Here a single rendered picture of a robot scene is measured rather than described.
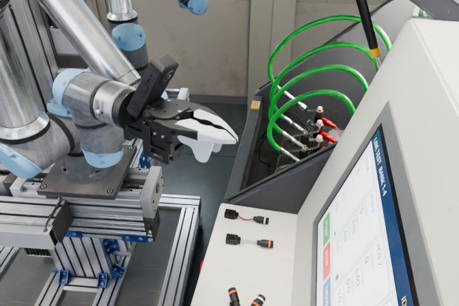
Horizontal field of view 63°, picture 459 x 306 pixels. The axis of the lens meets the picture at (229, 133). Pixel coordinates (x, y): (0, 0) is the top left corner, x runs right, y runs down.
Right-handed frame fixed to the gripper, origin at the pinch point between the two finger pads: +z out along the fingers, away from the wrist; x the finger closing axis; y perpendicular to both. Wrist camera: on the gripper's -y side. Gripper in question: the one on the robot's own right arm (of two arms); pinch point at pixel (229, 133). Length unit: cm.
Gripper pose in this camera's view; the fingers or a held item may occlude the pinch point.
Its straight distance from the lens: 55.0
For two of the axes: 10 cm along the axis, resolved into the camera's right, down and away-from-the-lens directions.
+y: -0.7, 8.6, 5.0
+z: 8.6, 3.1, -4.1
